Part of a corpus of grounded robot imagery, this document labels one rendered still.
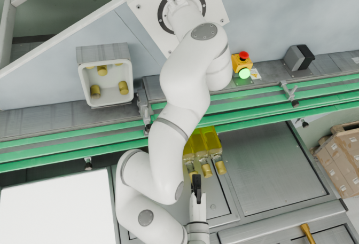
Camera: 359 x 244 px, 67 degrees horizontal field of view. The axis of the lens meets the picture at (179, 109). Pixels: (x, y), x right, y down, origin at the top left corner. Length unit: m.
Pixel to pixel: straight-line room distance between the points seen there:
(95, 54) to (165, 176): 0.54
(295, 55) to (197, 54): 0.77
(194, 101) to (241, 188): 0.77
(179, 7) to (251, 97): 0.52
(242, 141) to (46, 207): 0.90
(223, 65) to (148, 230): 0.40
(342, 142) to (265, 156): 3.49
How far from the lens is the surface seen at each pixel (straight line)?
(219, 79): 0.65
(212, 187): 1.20
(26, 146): 1.16
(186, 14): 0.80
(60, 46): 1.00
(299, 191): 1.38
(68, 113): 1.16
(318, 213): 1.34
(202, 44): 0.58
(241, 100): 1.14
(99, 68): 0.99
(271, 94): 1.21
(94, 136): 1.11
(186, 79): 0.53
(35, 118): 1.19
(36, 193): 1.24
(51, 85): 1.13
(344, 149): 4.77
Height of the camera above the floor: 1.51
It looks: 34 degrees down
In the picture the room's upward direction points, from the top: 162 degrees clockwise
